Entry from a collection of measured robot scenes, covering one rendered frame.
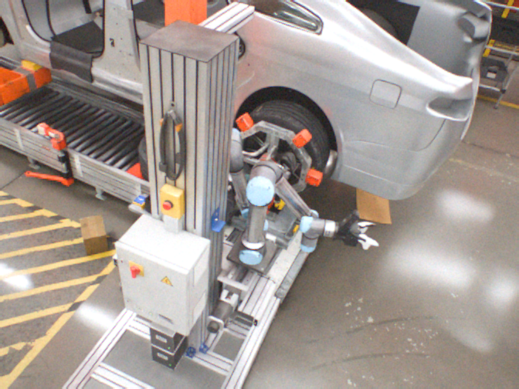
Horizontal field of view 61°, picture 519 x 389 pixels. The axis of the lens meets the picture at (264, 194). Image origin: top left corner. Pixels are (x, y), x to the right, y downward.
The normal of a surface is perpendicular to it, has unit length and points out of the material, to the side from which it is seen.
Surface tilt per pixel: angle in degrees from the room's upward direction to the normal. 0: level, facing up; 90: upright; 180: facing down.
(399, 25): 90
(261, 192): 83
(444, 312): 0
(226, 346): 0
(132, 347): 0
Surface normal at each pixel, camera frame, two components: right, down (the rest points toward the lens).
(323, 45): -0.40, 0.40
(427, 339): 0.11, -0.74
